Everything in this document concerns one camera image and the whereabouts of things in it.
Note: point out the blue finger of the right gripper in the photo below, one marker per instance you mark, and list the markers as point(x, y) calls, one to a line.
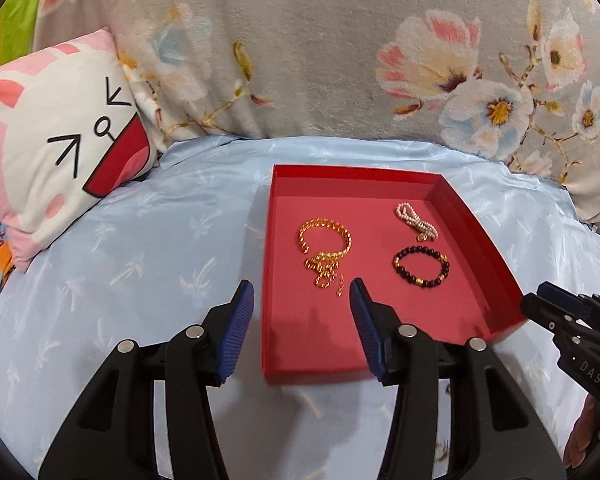
point(560, 297)

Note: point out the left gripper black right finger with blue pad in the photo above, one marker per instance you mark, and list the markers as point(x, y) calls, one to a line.
point(495, 431)

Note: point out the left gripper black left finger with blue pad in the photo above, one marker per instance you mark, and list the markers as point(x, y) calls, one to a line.
point(109, 432)

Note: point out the light blue satin sheet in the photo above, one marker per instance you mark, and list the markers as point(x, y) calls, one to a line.
point(154, 256)

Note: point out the red shallow tray box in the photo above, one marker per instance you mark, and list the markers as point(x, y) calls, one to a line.
point(308, 333)

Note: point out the grey floral blanket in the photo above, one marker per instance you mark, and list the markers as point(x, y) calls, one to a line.
point(514, 81)

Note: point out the gold twisted bangle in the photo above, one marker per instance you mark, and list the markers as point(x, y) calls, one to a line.
point(324, 237)

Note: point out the white pink bunny pillow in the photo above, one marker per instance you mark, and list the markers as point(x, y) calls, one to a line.
point(70, 134)

